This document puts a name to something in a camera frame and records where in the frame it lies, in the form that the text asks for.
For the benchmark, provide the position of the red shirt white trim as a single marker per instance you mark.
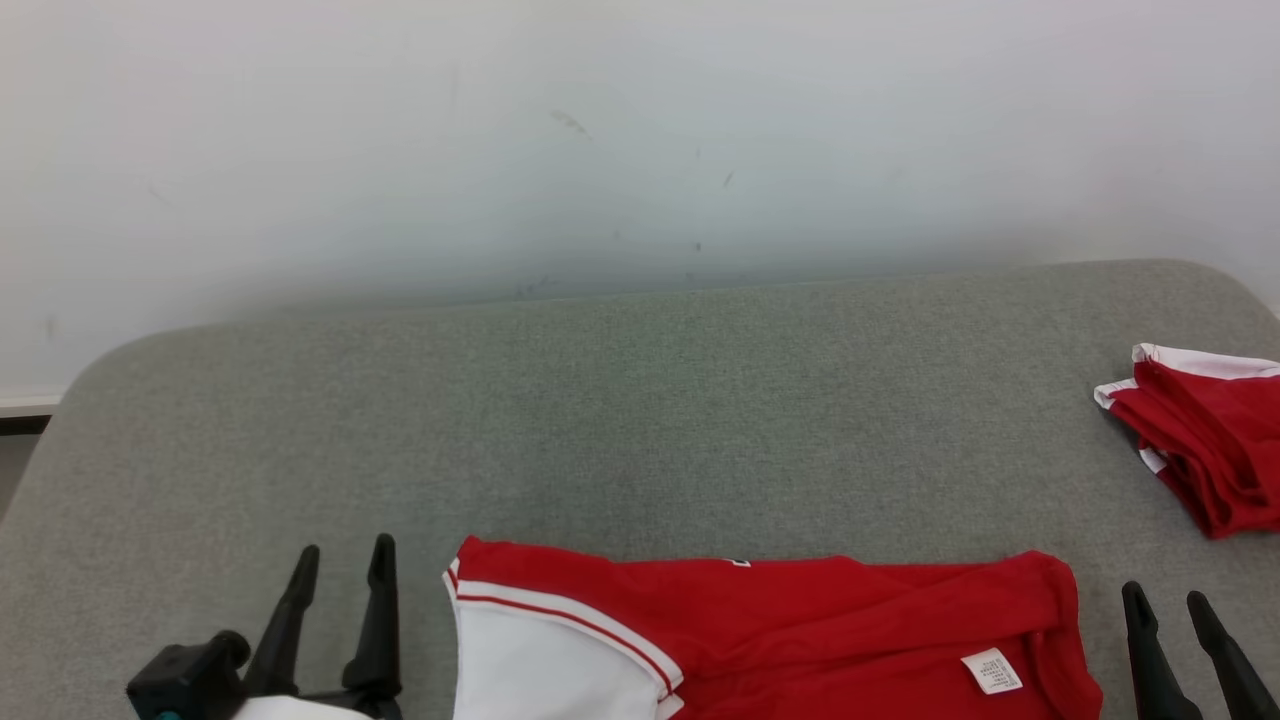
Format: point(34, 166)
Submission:
point(800, 640)

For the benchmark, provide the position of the white skirting board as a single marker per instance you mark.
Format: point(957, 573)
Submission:
point(28, 405)

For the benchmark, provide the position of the red shorts white waistband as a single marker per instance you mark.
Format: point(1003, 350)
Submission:
point(1210, 440)

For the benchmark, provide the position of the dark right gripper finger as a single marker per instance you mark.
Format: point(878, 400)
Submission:
point(1235, 670)
point(1155, 660)

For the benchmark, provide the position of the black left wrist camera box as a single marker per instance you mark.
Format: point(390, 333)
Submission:
point(190, 675)

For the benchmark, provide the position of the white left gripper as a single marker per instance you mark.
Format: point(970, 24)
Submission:
point(320, 706)

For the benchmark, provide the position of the grey upholstered sofa seat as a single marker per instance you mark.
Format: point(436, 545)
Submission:
point(600, 400)

